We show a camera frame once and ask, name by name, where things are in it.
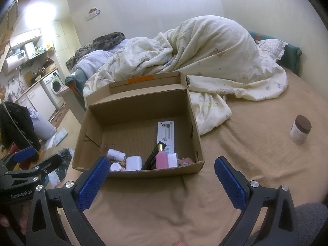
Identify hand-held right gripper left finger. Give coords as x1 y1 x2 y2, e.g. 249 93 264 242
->
26 156 110 246

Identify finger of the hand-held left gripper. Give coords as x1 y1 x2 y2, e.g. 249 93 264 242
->
0 147 36 171
5 153 63 178

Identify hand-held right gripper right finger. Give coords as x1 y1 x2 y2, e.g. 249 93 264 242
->
215 156 300 246

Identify white earbuds case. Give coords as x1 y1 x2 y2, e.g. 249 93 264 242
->
125 155 142 171

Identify white charger plug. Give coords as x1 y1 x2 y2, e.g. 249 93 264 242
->
167 153 180 169

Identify cardboard box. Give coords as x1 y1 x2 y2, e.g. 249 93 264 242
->
72 71 206 180

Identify pink perfume bottle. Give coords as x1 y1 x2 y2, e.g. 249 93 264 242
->
155 145 170 170

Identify white remote control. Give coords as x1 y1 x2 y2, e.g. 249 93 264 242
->
157 120 175 157

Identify person's left hand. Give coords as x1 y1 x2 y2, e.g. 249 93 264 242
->
0 205 30 236

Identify black plastic bag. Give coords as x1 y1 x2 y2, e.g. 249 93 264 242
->
55 147 75 182

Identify papers on floor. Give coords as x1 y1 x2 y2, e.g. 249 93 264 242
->
45 129 68 151

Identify black jacket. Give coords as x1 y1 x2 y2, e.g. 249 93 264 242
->
0 101 41 151

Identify grey laundry bag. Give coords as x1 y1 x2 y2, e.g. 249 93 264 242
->
29 108 57 141

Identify patterned floor rug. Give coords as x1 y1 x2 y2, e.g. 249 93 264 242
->
49 102 71 123

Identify white kitchen cabinet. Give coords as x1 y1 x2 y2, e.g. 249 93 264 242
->
19 82 57 120

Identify white bedside cabinet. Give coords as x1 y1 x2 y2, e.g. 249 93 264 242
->
57 86 86 114

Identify white washing machine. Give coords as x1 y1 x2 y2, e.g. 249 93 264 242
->
40 69 66 110

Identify teal mattress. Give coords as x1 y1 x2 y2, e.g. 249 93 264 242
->
65 68 88 110

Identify white jar with brown lid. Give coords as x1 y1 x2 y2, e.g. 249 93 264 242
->
290 115 312 145

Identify brown box on counter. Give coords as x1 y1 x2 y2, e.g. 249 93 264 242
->
41 58 56 75

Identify white water heater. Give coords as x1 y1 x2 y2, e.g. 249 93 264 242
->
2 50 28 75

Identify person's grey trouser leg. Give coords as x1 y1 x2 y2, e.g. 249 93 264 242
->
295 202 328 246

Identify lavender blanket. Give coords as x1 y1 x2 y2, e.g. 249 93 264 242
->
70 39 129 73

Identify tall white wardrobe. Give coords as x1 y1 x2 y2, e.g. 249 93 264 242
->
51 19 80 77

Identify cream printed duvet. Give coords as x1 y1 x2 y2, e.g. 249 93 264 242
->
82 15 289 136

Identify dark fur blanket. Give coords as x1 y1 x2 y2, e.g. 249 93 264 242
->
66 32 126 68

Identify teal cushion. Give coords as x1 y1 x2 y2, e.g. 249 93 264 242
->
247 31 303 77

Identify floral pillow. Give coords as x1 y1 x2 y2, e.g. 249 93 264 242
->
255 39 289 62

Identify white wall cupboard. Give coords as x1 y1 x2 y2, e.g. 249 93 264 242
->
9 28 41 48

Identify wall hook rack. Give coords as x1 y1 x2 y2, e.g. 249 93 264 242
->
85 8 101 20

